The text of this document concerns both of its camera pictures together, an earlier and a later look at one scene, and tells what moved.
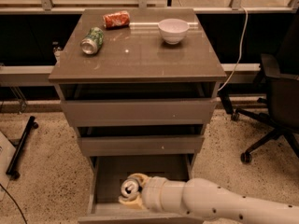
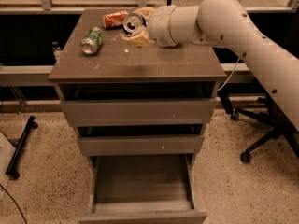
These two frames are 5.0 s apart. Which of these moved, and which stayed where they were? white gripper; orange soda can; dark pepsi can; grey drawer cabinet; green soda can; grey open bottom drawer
Moved: dark pepsi can; white gripper
Stayed: green soda can; grey open bottom drawer; orange soda can; grey drawer cabinet
